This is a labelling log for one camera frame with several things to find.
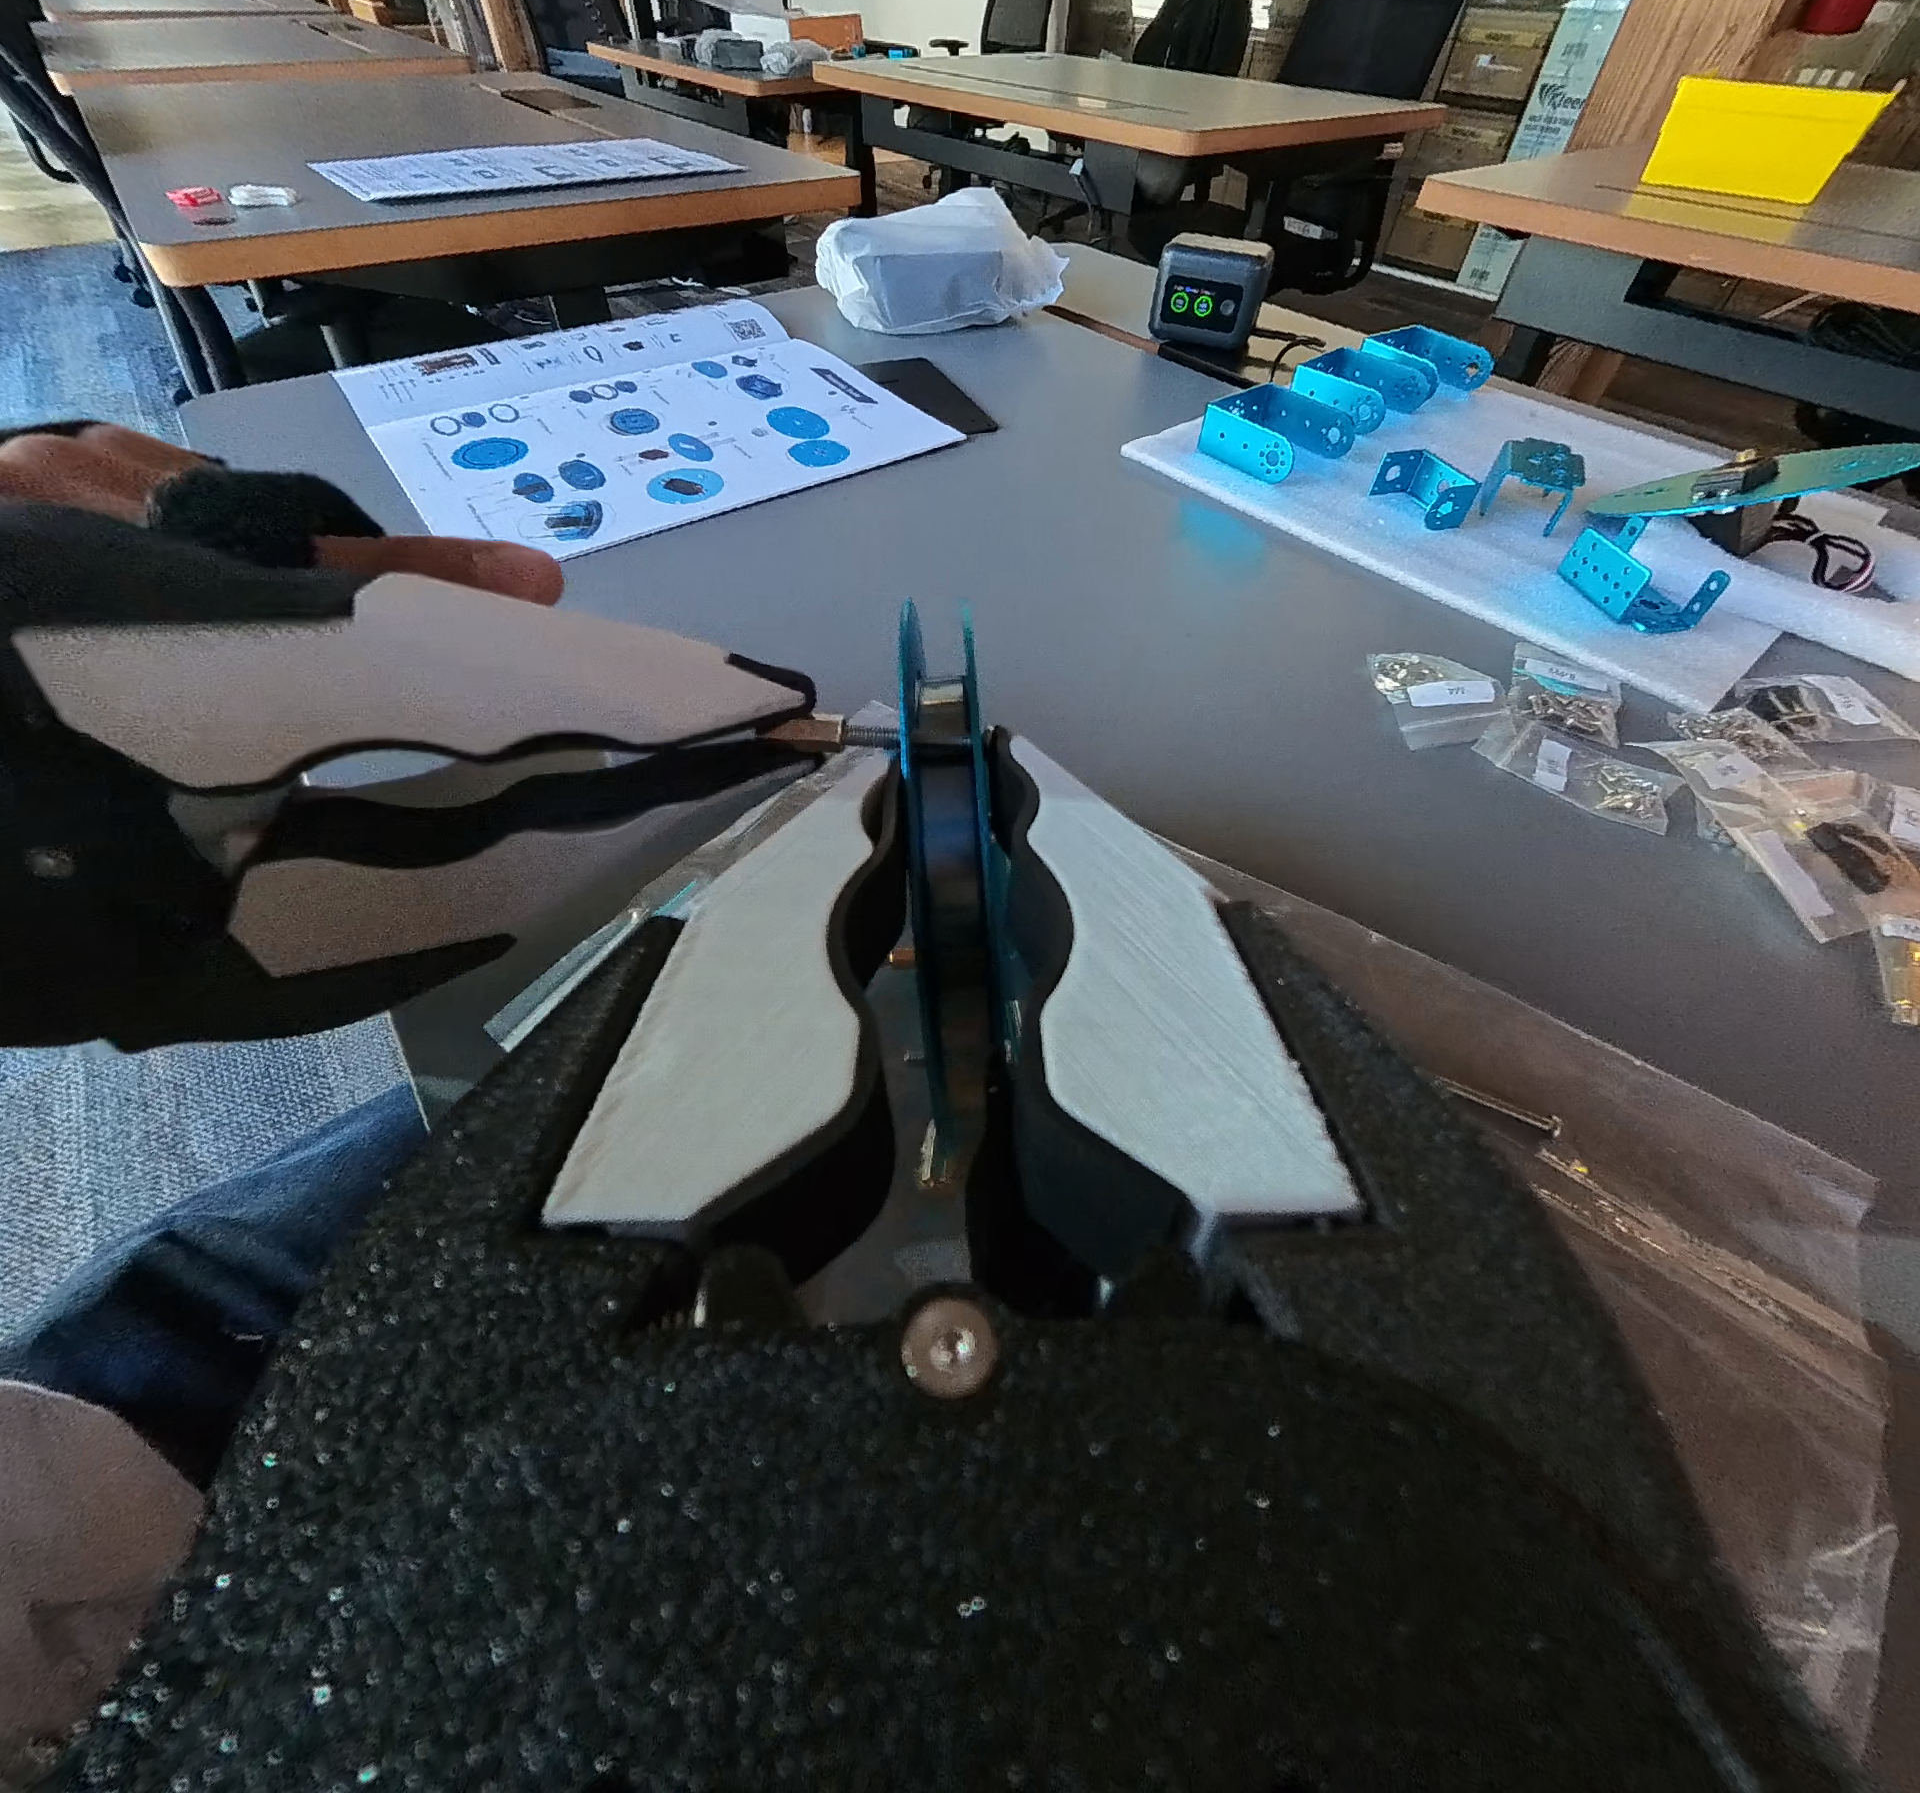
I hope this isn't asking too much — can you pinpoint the person's left hand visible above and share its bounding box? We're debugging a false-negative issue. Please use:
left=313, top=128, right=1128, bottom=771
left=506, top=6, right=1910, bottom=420
left=0, top=420, right=568, bottom=610

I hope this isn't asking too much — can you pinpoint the black servo motor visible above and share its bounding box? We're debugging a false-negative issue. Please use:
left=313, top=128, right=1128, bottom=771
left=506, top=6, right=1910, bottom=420
left=1695, top=450, right=1825, bottom=557

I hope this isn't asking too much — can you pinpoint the servo wire bundle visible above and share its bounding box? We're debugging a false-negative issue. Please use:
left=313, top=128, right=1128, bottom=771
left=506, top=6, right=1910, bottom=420
left=1777, top=502, right=1895, bottom=598

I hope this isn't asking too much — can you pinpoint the wide blue perforated bracket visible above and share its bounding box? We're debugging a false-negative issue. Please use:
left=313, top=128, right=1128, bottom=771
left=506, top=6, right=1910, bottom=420
left=1555, top=516, right=1730, bottom=638

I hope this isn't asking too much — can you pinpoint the yellow tray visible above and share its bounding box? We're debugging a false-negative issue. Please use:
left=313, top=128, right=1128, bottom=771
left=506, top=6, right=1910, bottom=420
left=1639, top=75, right=1900, bottom=205

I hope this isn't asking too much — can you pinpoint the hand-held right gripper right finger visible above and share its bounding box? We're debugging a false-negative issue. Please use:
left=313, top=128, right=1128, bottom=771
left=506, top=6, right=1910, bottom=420
left=975, top=736, right=1363, bottom=1292

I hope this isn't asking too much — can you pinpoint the wood-edged desk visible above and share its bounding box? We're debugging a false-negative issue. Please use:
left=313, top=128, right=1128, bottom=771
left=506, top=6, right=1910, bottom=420
left=73, top=68, right=864, bottom=393
left=29, top=15, right=479, bottom=99
left=814, top=55, right=1449, bottom=250
left=38, top=0, right=353, bottom=25
left=1418, top=147, right=1920, bottom=436
left=588, top=35, right=842, bottom=146

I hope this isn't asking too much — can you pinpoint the small blue angle bracket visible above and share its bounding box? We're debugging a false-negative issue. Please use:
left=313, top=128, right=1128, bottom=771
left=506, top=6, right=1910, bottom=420
left=1369, top=447, right=1484, bottom=537

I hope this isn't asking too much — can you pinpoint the black flat plate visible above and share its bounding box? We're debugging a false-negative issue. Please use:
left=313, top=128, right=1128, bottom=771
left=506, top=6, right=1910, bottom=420
left=852, top=356, right=1001, bottom=438

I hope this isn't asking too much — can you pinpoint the pile of small screw bags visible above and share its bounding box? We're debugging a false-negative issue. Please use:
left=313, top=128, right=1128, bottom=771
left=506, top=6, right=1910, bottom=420
left=1365, top=645, right=1920, bottom=1030

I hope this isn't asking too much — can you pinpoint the teal multi-hole metal bracket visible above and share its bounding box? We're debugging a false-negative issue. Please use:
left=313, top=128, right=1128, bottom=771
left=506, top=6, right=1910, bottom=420
left=1481, top=435, right=1590, bottom=537

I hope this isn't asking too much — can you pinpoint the blue oval metal plate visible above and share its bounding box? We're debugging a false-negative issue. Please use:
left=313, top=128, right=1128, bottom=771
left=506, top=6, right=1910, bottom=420
left=1588, top=442, right=1920, bottom=520

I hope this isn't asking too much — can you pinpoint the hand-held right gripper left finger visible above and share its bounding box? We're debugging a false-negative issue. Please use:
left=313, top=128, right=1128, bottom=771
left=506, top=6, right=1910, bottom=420
left=541, top=751, right=902, bottom=1284

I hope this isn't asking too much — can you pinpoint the dark device with green display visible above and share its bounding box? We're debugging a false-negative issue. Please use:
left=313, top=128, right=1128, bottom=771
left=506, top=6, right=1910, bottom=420
left=1146, top=233, right=1278, bottom=352

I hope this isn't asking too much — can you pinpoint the blue round turntable base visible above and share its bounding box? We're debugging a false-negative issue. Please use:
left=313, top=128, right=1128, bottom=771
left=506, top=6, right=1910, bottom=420
left=897, top=596, right=1037, bottom=1194

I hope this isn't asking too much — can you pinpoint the printed paper sheet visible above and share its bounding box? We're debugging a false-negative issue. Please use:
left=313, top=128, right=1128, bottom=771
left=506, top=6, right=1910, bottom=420
left=307, top=139, right=746, bottom=202

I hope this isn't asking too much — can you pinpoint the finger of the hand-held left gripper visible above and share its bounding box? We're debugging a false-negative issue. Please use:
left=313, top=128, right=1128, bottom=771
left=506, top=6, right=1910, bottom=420
left=13, top=575, right=819, bottom=794
left=225, top=736, right=824, bottom=981

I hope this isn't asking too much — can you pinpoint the open instruction booklet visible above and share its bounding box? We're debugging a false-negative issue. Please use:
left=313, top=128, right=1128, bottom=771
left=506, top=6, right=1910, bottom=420
left=333, top=297, right=968, bottom=561

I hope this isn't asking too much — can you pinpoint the stack of cardboard boxes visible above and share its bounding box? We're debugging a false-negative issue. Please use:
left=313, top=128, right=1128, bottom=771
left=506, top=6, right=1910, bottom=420
left=1357, top=0, right=1666, bottom=281

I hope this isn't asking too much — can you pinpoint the white wrapped grey bundle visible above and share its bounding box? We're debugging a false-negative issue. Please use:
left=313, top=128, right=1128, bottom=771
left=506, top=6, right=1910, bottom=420
left=814, top=185, right=1071, bottom=336

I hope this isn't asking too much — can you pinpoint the blue U-shaped servo bracket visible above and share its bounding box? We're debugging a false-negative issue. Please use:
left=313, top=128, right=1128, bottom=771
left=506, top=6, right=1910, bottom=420
left=1293, top=347, right=1440, bottom=436
left=1360, top=323, right=1497, bottom=395
left=1195, top=383, right=1359, bottom=487

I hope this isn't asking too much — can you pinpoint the white foam sheet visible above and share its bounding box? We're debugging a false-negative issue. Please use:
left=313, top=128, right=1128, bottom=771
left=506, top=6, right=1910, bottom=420
left=1123, top=383, right=1920, bottom=714

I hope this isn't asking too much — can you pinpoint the large clear plastic bag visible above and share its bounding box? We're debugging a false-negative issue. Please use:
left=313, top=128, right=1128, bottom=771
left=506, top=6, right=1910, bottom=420
left=486, top=743, right=1900, bottom=1750

